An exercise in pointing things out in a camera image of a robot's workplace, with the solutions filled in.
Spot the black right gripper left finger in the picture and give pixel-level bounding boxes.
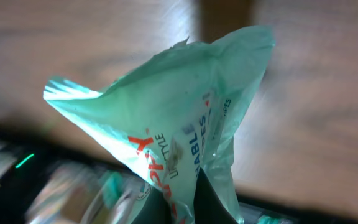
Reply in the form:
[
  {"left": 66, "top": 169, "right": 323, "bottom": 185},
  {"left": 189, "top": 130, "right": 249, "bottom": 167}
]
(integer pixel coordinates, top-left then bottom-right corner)
[{"left": 131, "top": 187, "right": 172, "bottom": 224}]

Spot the teal wet wipes pack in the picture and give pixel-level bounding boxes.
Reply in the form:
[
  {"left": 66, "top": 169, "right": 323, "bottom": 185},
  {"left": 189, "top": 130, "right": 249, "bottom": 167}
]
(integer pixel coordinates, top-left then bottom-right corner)
[{"left": 43, "top": 26, "right": 275, "bottom": 223}]

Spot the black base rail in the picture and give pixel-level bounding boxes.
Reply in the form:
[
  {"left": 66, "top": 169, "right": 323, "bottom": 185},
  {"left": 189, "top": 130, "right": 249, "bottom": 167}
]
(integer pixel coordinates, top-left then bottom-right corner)
[{"left": 0, "top": 128, "right": 358, "bottom": 223}]

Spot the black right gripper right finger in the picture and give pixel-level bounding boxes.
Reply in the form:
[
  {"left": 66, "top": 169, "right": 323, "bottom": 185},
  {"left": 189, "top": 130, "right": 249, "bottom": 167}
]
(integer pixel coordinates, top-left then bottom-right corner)
[{"left": 193, "top": 169, "right": 237, "bottom": 224}]

